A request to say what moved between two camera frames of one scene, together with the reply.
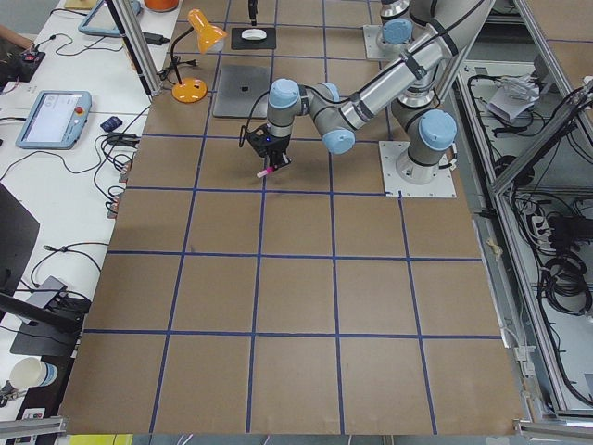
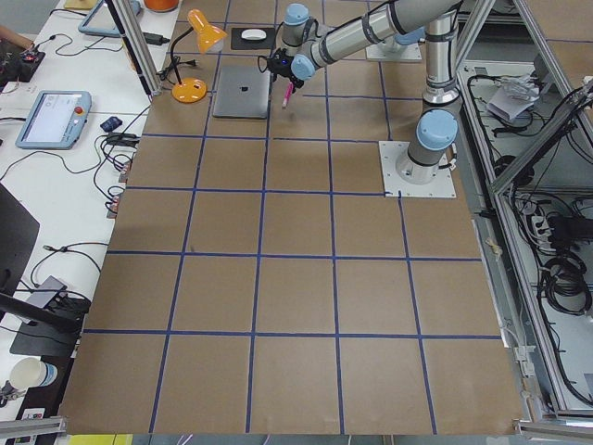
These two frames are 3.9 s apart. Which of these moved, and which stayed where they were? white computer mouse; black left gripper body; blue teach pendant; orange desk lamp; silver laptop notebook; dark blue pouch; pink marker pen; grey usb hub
Moved: black left gripper body; pink marker pen
Stayed: dark blue pouch; white computer mouse; orange desk lamp; blue teach pendant; silver laptop notebook; grey usb hub
